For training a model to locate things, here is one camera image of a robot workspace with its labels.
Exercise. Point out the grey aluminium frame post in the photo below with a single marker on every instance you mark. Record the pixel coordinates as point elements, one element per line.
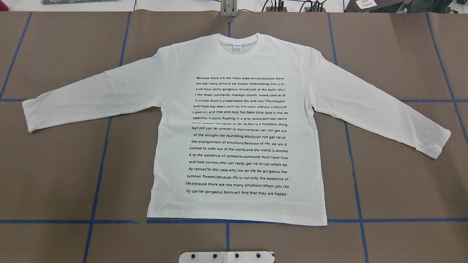
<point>228,8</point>

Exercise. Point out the white long-sleeve printed shirt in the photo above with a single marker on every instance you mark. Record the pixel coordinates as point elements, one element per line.
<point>237,139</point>

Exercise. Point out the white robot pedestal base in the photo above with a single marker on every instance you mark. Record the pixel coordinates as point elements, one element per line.
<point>228,257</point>

